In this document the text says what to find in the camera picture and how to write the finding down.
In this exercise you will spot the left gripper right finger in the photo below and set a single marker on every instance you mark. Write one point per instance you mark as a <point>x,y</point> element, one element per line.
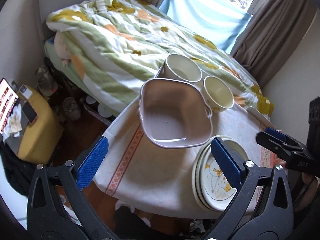
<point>262,206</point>

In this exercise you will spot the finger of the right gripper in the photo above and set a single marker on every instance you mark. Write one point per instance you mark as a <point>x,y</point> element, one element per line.
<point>291,149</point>
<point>275,133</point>

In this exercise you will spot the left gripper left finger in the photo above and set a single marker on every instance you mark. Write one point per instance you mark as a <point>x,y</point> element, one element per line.
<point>57,207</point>

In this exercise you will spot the small duck print dish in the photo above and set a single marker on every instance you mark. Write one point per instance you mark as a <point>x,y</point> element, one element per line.
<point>215,189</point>

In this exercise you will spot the cream duck print bowl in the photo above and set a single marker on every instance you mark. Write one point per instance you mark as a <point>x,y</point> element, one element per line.
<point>217,94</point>

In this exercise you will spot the plain white round plate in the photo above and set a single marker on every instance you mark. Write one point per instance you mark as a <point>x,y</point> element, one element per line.
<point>197,183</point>

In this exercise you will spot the pink square handled bowl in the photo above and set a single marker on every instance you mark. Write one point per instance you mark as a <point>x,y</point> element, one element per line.
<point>174,114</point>

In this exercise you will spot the white ribbed ramekin bowl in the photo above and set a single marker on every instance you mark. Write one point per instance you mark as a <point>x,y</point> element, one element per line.
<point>179,67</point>

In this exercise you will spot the yellow duck cartoon plate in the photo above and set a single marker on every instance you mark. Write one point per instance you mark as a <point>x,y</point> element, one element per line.
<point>193,179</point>

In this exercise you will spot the person hand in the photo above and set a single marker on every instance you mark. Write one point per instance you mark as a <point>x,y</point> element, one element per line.
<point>304,191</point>

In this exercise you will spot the orange floral cloth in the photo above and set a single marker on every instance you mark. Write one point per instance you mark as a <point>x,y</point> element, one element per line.
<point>268,158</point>

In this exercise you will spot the yellow stool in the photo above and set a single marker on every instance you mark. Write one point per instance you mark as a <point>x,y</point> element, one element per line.
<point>40,138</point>

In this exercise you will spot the right brown curtain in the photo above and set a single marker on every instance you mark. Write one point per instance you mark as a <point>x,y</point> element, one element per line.
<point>272,35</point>

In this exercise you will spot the smartphone on stool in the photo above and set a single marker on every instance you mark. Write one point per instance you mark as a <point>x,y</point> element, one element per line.
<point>29,112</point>

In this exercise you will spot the white floral tablecloth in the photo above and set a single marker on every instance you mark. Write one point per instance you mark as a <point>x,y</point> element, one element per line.
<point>145,176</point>

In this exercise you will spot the lit tablet screen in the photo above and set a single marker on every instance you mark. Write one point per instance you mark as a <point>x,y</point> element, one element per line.
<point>8,101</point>

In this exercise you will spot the light blue hanging cloth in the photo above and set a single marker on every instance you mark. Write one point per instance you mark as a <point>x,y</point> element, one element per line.
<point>217,20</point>

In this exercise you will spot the floral green yellow duvet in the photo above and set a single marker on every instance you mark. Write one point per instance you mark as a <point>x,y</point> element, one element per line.
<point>114,46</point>

